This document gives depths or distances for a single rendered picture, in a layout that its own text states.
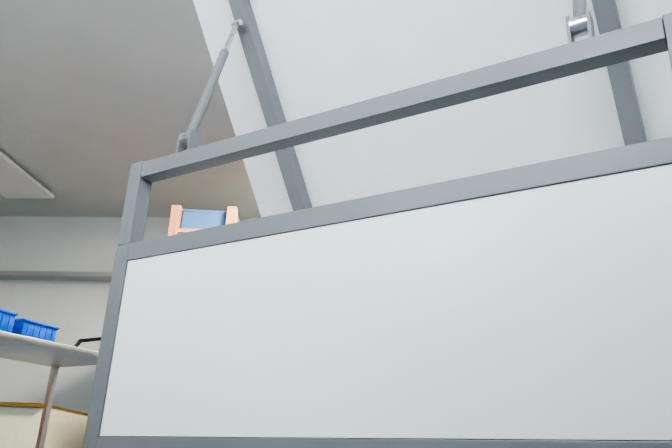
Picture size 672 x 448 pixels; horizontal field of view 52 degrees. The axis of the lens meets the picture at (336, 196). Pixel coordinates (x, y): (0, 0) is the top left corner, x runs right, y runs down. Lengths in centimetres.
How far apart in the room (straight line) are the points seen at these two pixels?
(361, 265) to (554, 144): 64
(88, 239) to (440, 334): 869
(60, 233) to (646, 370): 917
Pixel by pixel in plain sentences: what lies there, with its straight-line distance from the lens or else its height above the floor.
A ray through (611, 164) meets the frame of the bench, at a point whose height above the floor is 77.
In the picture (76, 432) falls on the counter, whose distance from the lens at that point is 708.
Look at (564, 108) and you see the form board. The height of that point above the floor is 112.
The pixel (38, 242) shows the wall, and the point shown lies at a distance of 991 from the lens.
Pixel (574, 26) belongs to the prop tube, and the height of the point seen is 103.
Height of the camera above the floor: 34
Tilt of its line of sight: 22 degrees up
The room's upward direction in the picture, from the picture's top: 3 degrees clockwise
